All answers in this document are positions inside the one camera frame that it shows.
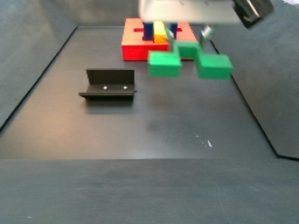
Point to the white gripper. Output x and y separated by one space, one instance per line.
194 11

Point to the green stepped block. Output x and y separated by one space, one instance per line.
166 64

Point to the red base board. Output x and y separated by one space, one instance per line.
135 48

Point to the black angle fixture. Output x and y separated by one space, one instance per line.
110 83

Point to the yellow long bar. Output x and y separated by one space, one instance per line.
159 33

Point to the blue right post block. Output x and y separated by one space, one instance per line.
174 29

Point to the blue post block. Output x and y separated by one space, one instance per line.
174 29
149 31

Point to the blue left post block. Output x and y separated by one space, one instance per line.
149 31

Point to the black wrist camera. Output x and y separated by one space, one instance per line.
253 11

